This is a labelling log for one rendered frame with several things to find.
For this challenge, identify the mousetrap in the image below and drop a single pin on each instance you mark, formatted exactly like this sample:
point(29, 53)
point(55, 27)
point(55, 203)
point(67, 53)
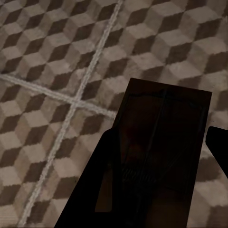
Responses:
point(161, 130)

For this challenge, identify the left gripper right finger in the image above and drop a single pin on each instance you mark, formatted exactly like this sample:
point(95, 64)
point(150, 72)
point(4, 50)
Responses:
point(217, 141)

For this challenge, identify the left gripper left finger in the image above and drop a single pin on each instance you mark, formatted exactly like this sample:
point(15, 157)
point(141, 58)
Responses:
point(79, 211)

